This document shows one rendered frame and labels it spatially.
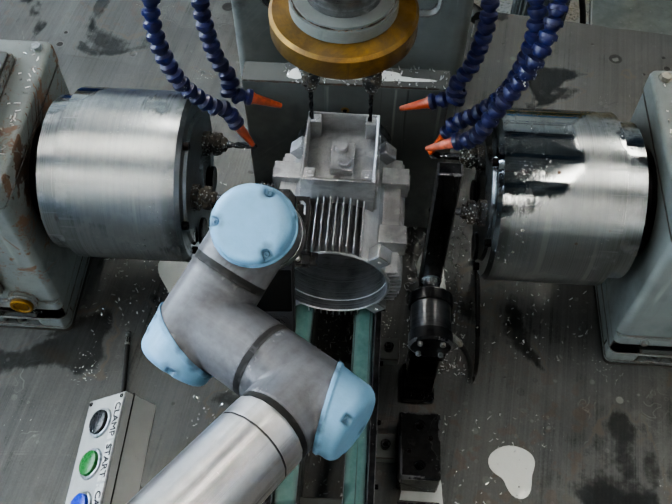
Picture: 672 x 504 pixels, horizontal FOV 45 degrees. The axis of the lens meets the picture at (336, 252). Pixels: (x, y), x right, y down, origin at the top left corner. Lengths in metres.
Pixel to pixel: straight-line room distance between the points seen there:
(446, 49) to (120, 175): 0.53
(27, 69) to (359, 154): 0.49
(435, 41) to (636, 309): 0.50
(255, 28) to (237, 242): 0.63
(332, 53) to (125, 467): 0.53
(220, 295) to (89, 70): 1.09
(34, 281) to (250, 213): 0.64
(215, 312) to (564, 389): 0.74
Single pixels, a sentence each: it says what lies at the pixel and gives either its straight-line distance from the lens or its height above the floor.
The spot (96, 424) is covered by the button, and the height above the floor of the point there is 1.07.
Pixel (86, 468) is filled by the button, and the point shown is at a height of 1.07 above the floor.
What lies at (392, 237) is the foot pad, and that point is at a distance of 1.10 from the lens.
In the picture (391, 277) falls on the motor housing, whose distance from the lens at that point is 1.11.
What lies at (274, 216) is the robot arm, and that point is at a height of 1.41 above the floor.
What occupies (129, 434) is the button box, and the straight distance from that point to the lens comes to 1.00.
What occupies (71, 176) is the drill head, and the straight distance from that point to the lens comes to 1.14.
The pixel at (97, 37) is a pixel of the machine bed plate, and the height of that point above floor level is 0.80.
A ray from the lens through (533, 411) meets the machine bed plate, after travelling 1.31.
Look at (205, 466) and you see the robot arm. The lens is 0.64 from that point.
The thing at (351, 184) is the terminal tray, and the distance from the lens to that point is 1.07.
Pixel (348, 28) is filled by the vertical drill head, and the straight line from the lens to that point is 0.95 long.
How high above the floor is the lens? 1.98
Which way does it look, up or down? 57 degrees down
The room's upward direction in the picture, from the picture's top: straight up
